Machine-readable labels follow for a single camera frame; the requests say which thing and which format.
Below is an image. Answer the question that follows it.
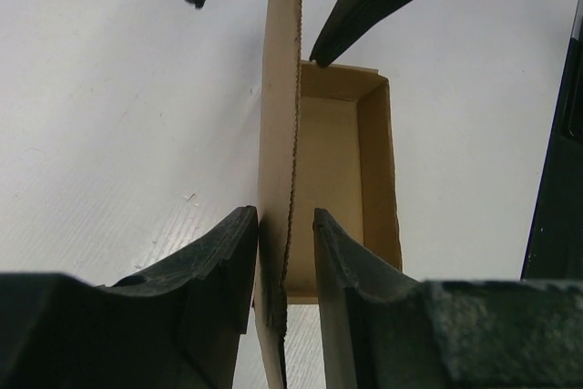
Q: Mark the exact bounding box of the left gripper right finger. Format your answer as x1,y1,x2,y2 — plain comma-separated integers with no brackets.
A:
313,209,582,388

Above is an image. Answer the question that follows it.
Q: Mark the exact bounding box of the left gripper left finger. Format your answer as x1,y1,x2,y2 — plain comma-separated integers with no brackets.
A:
1,206,258,388

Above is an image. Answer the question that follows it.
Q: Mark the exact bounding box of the brown cardboard box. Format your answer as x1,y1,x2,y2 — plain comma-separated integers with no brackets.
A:
253,0,402,388

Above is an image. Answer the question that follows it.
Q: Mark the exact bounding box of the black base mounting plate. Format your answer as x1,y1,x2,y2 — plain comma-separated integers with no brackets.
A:
521,0,583,280

